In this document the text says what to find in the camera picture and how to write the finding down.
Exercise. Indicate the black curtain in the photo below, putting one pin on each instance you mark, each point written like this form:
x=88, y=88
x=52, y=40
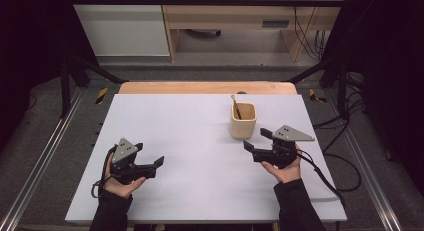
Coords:
x=30, y=57
x=393, y=74

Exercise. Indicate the beige square cup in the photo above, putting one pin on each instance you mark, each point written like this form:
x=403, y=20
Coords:
x=242, y=126

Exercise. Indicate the person's right hand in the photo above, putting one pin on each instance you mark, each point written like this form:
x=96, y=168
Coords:
x=285, y=173

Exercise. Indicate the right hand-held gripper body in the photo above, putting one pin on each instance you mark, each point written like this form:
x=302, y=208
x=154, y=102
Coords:
x=283, y=151

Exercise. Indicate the black metal stand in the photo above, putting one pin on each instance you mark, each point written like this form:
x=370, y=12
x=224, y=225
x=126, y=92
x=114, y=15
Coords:
x=65, y=91
x=342, y=91

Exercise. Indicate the yellow black tape mark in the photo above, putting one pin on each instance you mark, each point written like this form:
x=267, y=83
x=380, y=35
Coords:
x=101, y=95

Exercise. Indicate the aluminium rail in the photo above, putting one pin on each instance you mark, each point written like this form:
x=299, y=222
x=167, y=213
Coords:
x=366, y=177
x=43, y=151

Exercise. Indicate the person's left hand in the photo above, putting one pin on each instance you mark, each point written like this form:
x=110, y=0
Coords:
x=121, y=189

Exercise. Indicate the yellow clamp right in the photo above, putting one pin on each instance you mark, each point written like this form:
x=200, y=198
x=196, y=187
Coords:
x=313, y=96

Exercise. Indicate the white cabinet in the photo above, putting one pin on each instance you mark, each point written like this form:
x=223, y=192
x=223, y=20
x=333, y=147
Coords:
x=123, y=27

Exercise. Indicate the wooden table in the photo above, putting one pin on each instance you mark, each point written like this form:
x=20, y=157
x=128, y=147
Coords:
x=186, y=88

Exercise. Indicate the white board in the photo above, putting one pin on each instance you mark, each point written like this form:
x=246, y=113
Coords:
x=200, y=191

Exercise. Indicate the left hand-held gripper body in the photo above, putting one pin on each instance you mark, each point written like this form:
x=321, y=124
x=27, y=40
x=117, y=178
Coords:
x=125, y=164

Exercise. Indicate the black horizontal frame bar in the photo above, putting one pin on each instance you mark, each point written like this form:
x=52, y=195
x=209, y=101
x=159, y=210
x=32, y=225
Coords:
x=200, y=1

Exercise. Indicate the wooden desk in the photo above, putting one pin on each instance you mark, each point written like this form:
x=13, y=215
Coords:
x=233, y=16

